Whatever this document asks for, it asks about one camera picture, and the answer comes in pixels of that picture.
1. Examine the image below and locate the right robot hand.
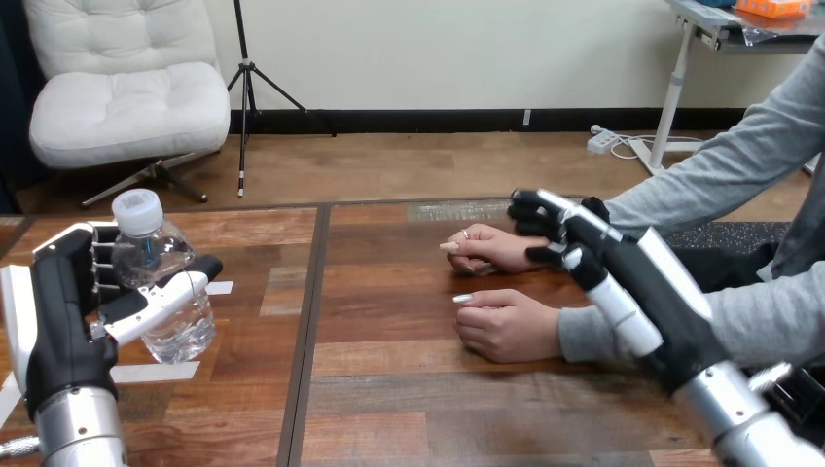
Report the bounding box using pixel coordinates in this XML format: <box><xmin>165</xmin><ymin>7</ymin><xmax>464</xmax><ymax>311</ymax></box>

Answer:
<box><xmin>507</xmin><ymin>188</ymin><xmax>731</xmax><ymax>396</ymax></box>

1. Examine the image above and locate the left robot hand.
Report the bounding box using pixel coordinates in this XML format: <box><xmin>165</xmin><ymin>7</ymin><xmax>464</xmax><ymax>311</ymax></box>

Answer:
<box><xmin>0</xmin><ymin>221</ymin><xmax>225</xmax><ymax>419</ymax></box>

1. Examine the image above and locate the person's hand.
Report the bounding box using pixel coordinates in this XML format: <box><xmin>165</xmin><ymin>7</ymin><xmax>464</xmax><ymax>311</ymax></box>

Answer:
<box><xmin>451</xmin><ymin>288</ymin><xmax>564</xmax><ymax>365</ymax></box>
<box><xmin>439</xmin><ymin>223</ymin><xmax>551</xmax><ymax>277</ymax></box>

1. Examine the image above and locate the clear water bottle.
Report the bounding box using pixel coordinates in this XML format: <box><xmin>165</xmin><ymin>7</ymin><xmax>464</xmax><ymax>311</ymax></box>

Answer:
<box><xmin>110</xmin><ymin>188</ymin><xmax>218</xmax><ymax>366</ymax></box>

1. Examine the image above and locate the person's forearm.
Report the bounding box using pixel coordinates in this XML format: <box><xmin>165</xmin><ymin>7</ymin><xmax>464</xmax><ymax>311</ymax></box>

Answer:
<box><xmin>556</xmin><ymin>260</ymin><xmax>825</xmax><ymax>370</ymax></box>
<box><xmin>602</xmin><ymin>106</ymin><xmax>814</xmax><ymax>241</ymax></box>

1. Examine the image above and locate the person's body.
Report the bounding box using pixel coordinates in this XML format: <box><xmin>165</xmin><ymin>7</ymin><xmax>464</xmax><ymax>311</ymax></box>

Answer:
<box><xmin>669</xmin><ymin>33</ymin><xmax>825</xmax><ymax>295</ymax></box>

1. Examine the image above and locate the dark speckled floor mat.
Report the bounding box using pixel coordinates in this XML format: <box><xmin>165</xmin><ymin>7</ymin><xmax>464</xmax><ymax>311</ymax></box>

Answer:
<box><xmin>662</xmin><ymin>221</ymin><xmax>792</xmax><ymax>254</ymax></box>

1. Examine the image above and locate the white power strip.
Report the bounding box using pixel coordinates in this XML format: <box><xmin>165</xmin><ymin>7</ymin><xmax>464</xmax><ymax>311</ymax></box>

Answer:
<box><xmin>586</xmin><ymin>125</ymin><xmax>623</xmax><ymax>156</ymax></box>

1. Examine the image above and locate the white desk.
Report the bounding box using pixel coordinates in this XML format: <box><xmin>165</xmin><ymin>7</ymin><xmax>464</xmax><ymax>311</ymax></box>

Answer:
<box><xmin>628</xmin><ymin>0</ymin><xmax>825</xmax><ymax>177</ymax></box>

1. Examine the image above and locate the white cushioned chair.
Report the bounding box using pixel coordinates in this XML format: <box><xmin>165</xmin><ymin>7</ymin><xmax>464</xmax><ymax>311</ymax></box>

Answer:
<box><xmin>22</xmin><ymin>0</ymin><xmax>233</xmax><ymax>209</ymax></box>

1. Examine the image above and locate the dark screen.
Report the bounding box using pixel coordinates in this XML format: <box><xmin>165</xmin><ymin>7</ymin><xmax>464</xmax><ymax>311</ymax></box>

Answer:
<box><xmin>0</xmin><ymin>0</ymin><xmax>52</xmax><ymax>215</ymax></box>

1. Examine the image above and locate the black tripod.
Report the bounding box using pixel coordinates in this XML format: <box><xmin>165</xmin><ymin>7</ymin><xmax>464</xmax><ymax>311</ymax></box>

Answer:
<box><xmin>225</xmin><ymin>0</ymin><xmax>339</xmax><ymax>198</ymax></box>

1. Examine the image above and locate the orange thing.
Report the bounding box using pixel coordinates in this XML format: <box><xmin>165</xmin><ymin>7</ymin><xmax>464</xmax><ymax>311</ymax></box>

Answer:
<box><xmin>735</xmin><ymin>0</ymin><xmax>814</xmax><ymax>19</ymax></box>

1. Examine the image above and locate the white power cable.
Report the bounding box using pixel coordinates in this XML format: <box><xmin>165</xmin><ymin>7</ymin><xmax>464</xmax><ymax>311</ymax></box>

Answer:
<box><xmin>608</xmin><ymin>133</ymin><xmax>705</xmax><ymax>162</ymax></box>

